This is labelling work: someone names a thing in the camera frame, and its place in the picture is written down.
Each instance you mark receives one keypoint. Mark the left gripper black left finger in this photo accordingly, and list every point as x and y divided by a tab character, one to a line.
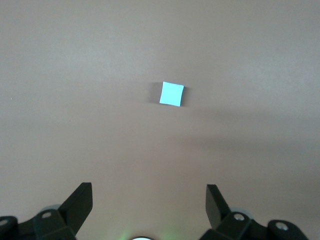
75	210

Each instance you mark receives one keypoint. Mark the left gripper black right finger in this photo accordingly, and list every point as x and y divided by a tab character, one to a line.
217	212

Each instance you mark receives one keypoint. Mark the blue foam block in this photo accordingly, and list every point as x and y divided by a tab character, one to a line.
171	93

